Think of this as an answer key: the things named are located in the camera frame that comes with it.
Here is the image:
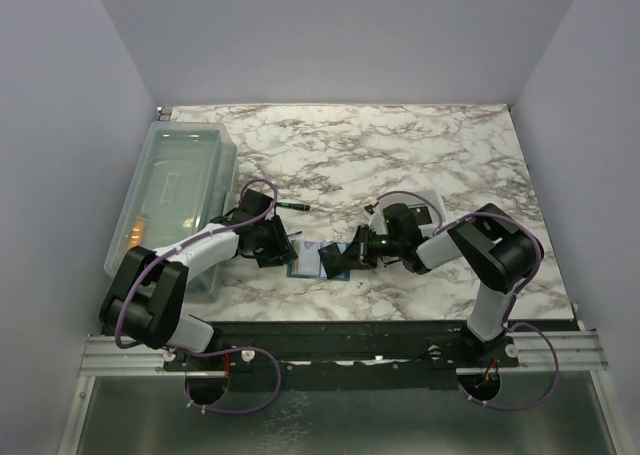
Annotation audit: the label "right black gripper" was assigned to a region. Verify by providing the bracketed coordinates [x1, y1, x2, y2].
[333, 225, 404, 270]

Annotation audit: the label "black credit card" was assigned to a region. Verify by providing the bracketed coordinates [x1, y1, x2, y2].
[318, 243, 347, 279]

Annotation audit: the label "white magnetic stripe card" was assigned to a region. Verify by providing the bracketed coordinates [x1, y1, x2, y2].
[292, 240, 321, 277]

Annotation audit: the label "teal leather card holder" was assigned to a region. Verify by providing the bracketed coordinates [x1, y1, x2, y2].
[286, 239, 330, 280]

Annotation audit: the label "credit cards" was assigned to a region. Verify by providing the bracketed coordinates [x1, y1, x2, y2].
[409, 205, 433, 225]

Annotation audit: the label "clear acrylic card box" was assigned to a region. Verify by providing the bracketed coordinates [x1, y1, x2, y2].
[377, 188, 447, 227]

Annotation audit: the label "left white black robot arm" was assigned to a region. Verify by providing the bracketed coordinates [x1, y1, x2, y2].
[99, 188, 297, 370]

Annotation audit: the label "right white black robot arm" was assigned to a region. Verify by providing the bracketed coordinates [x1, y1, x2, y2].
[318, 203, 544, 367]

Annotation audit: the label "black green screwdriver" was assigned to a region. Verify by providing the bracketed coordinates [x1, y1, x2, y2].
[276, 202, 311, 212]

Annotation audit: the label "clear plastic storage bin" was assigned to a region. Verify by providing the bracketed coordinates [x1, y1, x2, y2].
[104, 121, 238, 277]

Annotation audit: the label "orange tool in bin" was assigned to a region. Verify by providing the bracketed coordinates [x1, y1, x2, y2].
[126, 218, 147, 250]

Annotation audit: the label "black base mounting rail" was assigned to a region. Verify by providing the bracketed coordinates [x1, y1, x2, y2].
[102, 317, 584, 394]

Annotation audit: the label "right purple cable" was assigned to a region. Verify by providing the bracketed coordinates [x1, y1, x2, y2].
[374, 190, 560, 411]

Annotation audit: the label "aluminium extrusion rail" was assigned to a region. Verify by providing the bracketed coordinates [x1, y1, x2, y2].
[79, 331, 609, 377]

